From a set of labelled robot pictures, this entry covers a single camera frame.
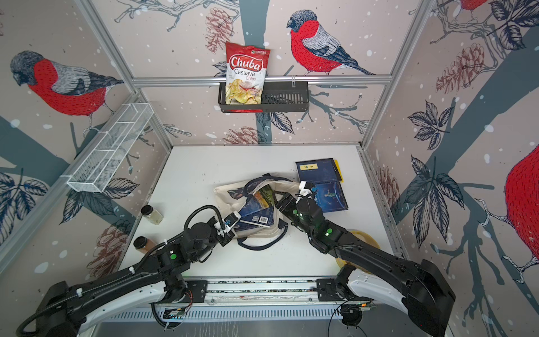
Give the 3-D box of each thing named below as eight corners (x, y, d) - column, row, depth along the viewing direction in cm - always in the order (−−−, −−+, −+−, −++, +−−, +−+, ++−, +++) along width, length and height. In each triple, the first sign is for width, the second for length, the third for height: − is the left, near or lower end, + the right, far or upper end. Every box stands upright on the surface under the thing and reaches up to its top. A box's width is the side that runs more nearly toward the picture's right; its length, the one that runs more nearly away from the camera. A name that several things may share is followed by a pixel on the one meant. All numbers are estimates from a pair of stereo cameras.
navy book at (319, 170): (298, 184, 105) (298, 178, 102) (296, 163, 114) (297, 158, 111) (339, 183, 105) (341, 178, 102) (334, 163, 114) (335, 158, 111)
